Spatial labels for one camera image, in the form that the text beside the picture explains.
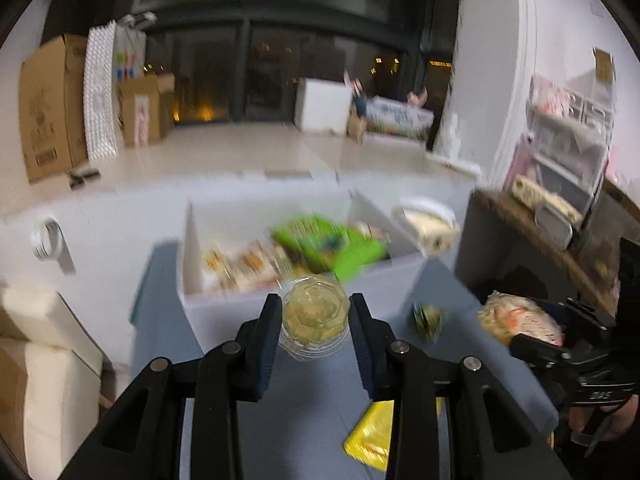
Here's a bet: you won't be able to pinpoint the large brown cardboard box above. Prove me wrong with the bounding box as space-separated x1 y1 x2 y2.
18 34 88 182

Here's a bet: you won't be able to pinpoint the white dotted paper bag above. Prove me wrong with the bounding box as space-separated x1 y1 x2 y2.
84 21 118 160

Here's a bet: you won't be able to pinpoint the small green candy packet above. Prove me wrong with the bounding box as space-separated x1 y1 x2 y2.
412 304 446 341

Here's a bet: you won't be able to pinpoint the white spray bottle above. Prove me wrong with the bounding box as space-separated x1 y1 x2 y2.
433 113 461 159

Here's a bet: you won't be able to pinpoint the round cracker snack packet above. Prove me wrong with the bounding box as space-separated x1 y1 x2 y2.
477 292 563 347

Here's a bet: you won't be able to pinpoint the roll of white tape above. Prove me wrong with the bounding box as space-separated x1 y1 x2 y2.
30 218 65 261

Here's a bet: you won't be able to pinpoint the clear plastic drawer shelf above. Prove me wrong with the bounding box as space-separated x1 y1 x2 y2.
504 72 615 216

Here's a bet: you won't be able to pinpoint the black scissors on ledge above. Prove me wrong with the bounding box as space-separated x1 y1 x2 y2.
67 169 101 190

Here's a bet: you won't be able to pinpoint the clear jelly cup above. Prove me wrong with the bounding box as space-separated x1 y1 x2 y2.
279 275 350 362

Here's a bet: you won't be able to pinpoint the corn rice cake packet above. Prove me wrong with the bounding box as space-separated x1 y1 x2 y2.
202 240 293 294

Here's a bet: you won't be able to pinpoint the person's right hand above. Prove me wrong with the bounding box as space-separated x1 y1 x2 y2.
568 394 639 442

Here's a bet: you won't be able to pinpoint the yellow snack pouch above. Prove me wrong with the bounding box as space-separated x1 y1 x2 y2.
343 401 394 472

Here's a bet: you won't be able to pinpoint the cream sofa armrest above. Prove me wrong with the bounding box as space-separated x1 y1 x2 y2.
1 288 103 479

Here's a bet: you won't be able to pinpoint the white colourful shopping bag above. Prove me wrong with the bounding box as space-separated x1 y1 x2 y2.
113 11 157 81

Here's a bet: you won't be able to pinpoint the white storage box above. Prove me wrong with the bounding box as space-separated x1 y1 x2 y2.
178 185 425 351

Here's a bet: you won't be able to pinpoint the printed landscape carton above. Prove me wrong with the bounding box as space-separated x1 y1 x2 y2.
366 96 434 141

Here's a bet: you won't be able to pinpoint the green snack bag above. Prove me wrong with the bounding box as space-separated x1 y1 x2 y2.
269 214 388 283

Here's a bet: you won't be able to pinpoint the small open cardboard box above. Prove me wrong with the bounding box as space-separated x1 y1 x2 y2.
118 74 175 148

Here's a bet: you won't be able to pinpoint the tissue box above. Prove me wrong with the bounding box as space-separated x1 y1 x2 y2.
392 196 460 257

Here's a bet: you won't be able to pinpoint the white foam box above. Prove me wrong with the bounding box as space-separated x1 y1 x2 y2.
294 78 352 136

